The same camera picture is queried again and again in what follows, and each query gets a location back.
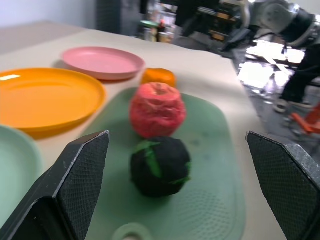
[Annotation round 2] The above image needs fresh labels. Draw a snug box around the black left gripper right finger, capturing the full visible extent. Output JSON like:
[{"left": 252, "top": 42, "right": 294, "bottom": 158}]
[{"left": 245, "top": 130, "right": 320, "bottom": 240}]

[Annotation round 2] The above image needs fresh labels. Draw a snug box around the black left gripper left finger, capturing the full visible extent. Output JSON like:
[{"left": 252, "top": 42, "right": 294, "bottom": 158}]
[{"left": 0, "top": 130, "right": 111, "bottom": 240}]

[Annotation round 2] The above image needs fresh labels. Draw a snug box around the light green plate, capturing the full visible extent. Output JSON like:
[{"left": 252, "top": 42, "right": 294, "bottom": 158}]
[{"left": 0, "top": 124, "right": 44, "bottom": 227}]

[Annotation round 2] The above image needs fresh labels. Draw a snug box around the orange plate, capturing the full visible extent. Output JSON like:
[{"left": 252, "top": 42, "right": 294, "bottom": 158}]
[{"left": 0, "top": 67, "right": 107, "bottom": 135}]

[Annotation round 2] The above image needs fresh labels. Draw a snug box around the dark avocado with green patches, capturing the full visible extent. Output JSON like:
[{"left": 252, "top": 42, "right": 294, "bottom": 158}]
[{"left": 129, "top": 135, "right": 192, "bottom": 199}]

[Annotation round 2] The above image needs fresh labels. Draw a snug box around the pink plate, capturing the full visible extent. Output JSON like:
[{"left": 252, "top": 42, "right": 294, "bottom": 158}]
[{"left": 61, "top": 46, "right": 147, "bottom": 81}]

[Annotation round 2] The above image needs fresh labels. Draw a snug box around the orange fruit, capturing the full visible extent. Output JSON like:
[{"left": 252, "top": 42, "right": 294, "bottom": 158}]
[{"left": 140, "top": 67, "right": 177, "bottom": 89}]

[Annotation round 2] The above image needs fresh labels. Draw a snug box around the orange metal stand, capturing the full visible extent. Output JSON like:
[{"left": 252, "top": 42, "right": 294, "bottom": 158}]
[{"left": 289, "top": 101, "right": 320, "bottom": 136}]

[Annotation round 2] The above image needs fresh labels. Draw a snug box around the person in black trousers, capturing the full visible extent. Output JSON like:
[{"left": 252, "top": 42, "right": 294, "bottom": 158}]
[{"left": 273, "top": 43, "right": 320, "bottom": 114}]

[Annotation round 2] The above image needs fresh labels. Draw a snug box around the red apple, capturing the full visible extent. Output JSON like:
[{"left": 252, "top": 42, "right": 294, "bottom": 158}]
[{"left": 128, "top": 82, "right": 187, "bottom": 140}]

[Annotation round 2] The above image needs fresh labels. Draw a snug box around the green dish on shelf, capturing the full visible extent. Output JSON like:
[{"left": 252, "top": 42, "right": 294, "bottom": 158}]
[{"left": 139, "top": 20, "right": 160, "bottom": 29}]

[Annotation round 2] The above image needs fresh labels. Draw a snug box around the dark bottle with red cap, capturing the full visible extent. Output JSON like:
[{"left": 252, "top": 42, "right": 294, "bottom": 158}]
[{"left": 156, "top": 19, "right": 168, "bottom": 43}]

